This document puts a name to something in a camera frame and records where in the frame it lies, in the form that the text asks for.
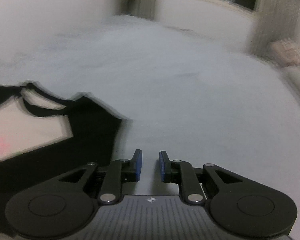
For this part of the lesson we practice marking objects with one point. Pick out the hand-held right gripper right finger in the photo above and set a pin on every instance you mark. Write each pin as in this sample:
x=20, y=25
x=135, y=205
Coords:
x=162, y=166

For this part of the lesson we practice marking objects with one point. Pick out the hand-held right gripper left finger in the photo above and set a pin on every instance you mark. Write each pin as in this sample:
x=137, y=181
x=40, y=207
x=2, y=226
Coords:
x=138, y=166

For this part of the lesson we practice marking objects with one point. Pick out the beige t-shirt with black sleeves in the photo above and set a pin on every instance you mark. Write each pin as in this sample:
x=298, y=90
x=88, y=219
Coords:
x=90, y=125

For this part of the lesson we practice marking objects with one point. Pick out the grey-blue bed blanket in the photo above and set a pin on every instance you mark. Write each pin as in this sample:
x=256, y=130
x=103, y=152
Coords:
x=177, y=80

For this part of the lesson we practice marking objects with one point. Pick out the grey hanging garment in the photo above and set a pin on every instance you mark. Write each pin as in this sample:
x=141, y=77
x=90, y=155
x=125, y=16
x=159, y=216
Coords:
x=128, y=5

